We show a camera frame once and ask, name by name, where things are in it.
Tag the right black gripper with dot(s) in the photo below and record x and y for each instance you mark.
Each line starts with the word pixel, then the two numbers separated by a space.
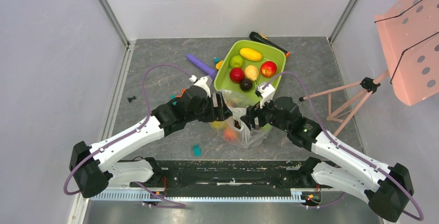
pixel 252 117

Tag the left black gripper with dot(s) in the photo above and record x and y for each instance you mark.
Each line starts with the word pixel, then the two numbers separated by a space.
pixel 220 113

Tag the clear plastic bag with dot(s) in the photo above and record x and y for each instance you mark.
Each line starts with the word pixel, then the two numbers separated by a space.
pixel 238 103

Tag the green plastic tray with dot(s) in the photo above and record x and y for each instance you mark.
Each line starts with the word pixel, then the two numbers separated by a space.
pixel 247 65

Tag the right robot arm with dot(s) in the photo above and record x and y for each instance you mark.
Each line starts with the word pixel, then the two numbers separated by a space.
pixel 386 189

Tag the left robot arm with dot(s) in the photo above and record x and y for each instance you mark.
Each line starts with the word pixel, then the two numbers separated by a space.
pixel 91 165

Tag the yellow fruit in bag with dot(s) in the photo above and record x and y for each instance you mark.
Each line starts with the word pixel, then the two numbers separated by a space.
pixel 219 125

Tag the orange peach in bag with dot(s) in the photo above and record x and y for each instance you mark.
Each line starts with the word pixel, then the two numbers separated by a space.
pixel 230 135

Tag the dark purple fake plum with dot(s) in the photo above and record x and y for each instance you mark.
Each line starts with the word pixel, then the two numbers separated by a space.
pixel 246 85

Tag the red fake pomegranate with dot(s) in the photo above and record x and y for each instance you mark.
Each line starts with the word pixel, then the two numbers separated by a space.
pixel 236 75

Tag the yellow fake pear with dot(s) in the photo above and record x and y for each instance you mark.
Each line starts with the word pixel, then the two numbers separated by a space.
pixel 251 72

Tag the red fake apple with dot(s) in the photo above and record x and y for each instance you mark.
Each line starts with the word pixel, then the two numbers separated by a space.
pixel 268 69

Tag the green fake apple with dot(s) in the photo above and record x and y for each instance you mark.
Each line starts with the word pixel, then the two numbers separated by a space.
pixel 236 61

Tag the yellow fake mango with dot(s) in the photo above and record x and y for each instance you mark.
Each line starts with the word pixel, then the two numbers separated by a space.
pixel 251 54

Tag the orange curved toy piece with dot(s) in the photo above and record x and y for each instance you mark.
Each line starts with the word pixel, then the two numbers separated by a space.
pixel 182 92

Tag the small teal block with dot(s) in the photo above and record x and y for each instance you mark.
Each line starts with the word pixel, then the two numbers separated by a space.
pixel 197 150

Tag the orange yellow toy piece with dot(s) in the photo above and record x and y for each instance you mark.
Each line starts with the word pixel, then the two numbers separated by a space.
pixel 218 65

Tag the black flashlight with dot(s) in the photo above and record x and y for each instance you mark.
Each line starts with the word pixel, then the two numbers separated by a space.
pixel 254 36

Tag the small black screw piece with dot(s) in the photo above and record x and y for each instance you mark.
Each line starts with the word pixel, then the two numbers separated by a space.
pixel 130 99

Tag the pink perforated music stand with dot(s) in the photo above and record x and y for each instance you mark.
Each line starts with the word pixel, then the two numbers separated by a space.
pixel 408 33

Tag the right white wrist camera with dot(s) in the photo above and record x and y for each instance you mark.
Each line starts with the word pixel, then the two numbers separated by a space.
pixel 265 93

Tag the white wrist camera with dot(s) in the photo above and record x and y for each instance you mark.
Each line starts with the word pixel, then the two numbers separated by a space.
pixel 265 93
pixel 203 82

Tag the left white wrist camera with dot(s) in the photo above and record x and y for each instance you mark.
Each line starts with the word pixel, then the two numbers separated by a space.
pixel 203 82

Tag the purple plastic handle tool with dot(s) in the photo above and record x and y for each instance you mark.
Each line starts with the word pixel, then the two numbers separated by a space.
pixel 212 73

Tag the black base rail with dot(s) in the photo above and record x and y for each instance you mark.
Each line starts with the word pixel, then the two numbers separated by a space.
pixel 231 178

